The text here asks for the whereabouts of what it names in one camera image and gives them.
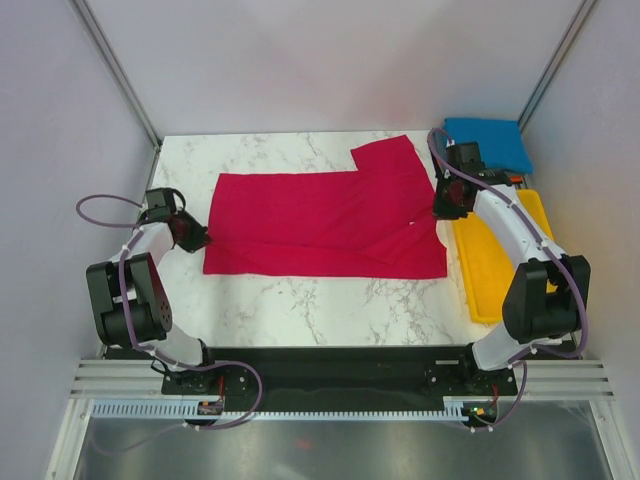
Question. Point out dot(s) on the aluminium frame post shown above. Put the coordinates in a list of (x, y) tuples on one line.
[(91, 24), (561, 53)]

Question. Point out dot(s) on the blue folded t-shirt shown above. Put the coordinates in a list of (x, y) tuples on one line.
[(499, 141)]

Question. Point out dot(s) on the red t-shirt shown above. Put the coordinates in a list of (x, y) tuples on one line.
[(373, 222)]

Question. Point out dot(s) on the left aluminium frame post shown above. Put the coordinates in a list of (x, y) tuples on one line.
[(91, 24)]

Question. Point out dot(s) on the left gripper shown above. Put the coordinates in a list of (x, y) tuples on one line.
[(199, 240)]

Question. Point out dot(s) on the right aluminium frame post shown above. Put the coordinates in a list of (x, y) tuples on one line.
[(561, 53)]

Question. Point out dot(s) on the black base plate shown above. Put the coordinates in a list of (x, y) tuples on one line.
[(337, 377)]

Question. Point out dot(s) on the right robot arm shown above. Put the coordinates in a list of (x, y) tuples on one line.
[(547, 297)]

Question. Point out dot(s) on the white cable duct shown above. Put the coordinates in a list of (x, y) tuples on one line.
[(194, 410)]

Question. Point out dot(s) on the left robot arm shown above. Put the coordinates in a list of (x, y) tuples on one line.
[(130, 306)]

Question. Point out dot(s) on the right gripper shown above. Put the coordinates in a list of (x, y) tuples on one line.
[(441, 211)]

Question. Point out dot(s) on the yellow plastic tray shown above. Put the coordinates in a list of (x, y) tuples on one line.
[(487, 270)]

